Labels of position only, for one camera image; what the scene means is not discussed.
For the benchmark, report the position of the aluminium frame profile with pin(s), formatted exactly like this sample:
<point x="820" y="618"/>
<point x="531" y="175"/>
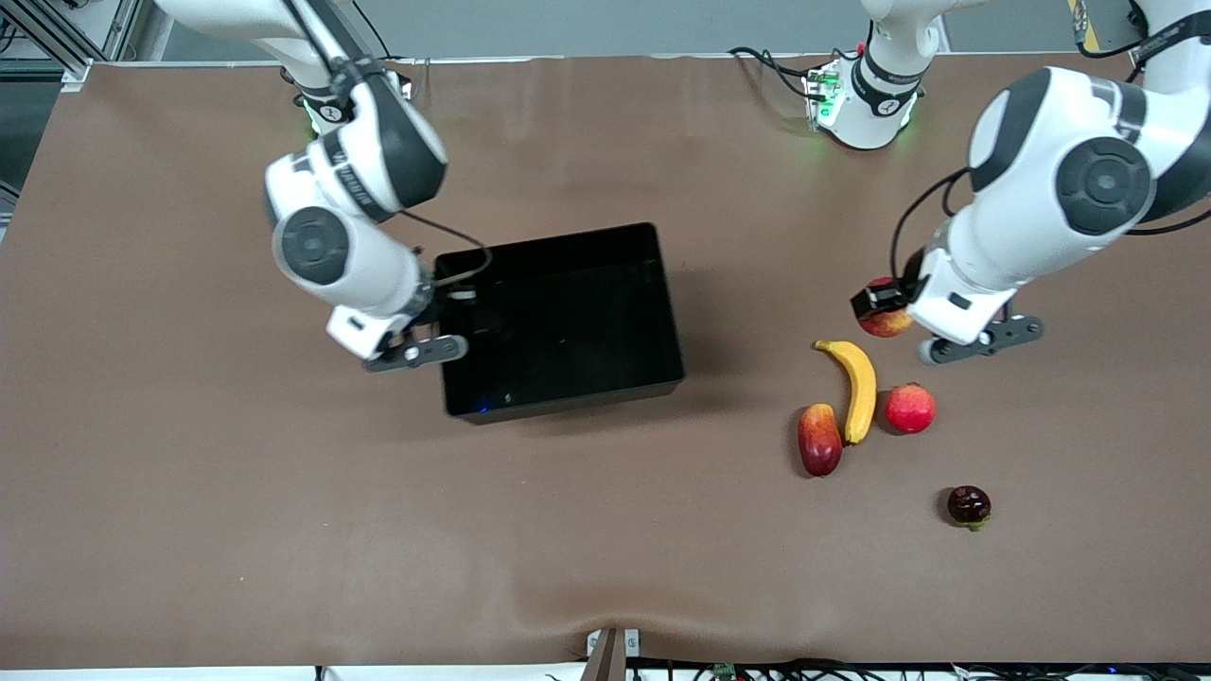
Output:
<point x="114" y="28"/>

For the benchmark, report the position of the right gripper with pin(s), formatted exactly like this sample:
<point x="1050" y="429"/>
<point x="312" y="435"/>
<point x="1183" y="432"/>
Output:
<point x="441" y="305"/>

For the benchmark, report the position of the yellow banana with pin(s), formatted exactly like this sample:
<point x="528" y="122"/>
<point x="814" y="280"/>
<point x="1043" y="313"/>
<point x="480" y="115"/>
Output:
<point x="861" y="388"/>

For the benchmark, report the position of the brown table cover mat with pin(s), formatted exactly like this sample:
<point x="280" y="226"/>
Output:
<point x="568" y="520"/>

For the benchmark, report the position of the red pomegranate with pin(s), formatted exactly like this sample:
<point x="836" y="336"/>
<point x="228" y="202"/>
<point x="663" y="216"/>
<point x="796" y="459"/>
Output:
<point x="910" y="409"/>

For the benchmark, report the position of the dark purple mangosteen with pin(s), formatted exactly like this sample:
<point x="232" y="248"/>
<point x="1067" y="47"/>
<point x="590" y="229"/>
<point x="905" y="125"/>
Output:
<point x="969" y="505"/>

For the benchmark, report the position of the red yellow apple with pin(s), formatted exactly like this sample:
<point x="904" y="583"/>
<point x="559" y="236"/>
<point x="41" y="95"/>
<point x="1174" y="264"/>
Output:
<point x="887" y="326"/>

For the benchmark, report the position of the metal table clamp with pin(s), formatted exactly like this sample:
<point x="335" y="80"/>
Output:
<point x="610" y="657"/>

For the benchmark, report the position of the black plastic box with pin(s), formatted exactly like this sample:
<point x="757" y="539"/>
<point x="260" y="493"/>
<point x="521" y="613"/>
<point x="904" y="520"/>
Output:
<point x="568" y="322"/>

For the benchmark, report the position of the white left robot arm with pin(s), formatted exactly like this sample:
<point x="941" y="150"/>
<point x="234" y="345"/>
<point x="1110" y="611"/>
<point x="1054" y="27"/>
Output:
<point x="1060" y="170"/>

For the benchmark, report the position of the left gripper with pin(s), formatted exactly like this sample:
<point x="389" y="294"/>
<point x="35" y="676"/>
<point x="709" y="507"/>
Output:
<point x="882" y="299"/>

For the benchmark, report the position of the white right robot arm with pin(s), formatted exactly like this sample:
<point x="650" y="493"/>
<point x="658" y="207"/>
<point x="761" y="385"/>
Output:
<point x="322" y="246"/>

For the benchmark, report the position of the red orange mango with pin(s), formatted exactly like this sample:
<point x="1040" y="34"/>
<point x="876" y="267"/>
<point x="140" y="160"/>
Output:
<point x="819" y="443"/>

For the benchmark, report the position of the small green circuit board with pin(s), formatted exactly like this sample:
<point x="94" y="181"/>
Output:
<point x="724" y="671"/>

